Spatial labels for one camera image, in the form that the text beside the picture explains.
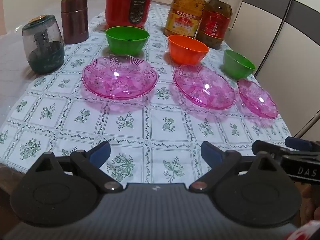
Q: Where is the red electric rice cooker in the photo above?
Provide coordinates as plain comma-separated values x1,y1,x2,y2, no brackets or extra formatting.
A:
102,0,154,30

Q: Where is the pink transparent plastic plate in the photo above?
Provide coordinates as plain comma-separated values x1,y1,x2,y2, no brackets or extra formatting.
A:
173,64,235,110
82,55,159,100
237,79,279,119

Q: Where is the orange plastic bowl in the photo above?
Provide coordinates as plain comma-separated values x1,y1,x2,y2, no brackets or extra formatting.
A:
168,34,209,65

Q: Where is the green plastic bowl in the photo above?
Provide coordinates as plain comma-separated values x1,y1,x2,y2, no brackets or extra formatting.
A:
223,49,256,80
105,26,150,56

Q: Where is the white green floral tablecloth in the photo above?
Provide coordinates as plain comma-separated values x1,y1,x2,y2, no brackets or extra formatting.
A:
0,5,292,183

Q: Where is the red label dark oil bottle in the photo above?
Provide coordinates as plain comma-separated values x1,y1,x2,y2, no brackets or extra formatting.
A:
195,0,236,50

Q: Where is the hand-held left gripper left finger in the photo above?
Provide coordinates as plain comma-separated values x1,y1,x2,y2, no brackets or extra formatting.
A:
24,141,123,193

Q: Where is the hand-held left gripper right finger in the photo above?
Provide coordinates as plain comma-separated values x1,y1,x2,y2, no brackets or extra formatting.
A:
189,141,288,193

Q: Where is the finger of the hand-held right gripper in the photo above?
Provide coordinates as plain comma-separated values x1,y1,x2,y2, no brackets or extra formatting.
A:
252,141,292,158
285,137,320,153

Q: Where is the glass jar with tea leaves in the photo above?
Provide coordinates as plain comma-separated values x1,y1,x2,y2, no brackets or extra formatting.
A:
22,14,65,75

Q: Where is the red white printed cloth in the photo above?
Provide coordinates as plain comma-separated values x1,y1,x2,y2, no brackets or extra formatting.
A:
285,220,320,240

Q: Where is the person's right hand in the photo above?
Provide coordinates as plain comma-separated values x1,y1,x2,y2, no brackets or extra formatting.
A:
301,184,320,222

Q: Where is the white grey sliding wardrobe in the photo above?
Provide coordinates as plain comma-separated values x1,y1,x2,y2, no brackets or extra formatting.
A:
232,0,320,140

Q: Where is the brown metal thermos jar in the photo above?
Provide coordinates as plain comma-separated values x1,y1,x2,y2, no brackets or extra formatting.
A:
61,0,89,45

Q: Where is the yellow label cooking oil bottle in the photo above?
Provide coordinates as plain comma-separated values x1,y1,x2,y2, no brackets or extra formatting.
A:
164,0,209,38

